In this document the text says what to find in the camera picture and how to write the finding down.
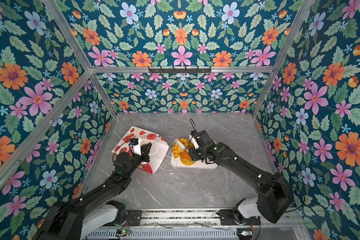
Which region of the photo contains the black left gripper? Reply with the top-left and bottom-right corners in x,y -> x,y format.
125,142 -> 151,178

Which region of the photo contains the red white paper bag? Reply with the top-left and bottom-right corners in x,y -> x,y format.
112,126 -> 169,175

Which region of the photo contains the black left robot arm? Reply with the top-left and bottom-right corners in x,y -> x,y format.
33,144 -> 151,240

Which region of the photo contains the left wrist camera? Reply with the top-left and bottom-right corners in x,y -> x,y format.
129,138 -> 142,157

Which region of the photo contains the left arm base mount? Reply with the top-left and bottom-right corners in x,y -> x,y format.
120,210 -> 142,227

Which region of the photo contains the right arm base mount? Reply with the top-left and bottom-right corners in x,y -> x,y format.
217,209 -> 261,226

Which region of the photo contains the yellow striped croissant bread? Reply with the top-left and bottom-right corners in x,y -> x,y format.
172,141 -> 184,159

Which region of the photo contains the white plastic tray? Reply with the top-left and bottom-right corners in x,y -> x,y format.
170,138 -> 218,170

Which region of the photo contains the small yellow donut bread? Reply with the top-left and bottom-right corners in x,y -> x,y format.
181,159 -> 196,166

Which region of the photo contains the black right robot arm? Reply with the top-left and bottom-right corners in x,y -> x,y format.
189,130 -> 293,224

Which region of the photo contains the orange brown croissant bread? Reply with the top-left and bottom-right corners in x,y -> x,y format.
180,151 -> 192,162

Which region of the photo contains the black hook rail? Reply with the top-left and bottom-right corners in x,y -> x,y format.
148,67 -> 212,74

